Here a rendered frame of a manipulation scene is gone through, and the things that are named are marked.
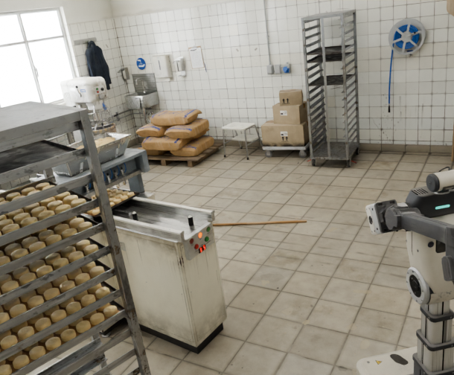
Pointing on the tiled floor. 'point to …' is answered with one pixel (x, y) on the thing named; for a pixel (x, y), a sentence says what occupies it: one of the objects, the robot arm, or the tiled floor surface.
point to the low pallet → (185, 156)
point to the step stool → (241, 135)
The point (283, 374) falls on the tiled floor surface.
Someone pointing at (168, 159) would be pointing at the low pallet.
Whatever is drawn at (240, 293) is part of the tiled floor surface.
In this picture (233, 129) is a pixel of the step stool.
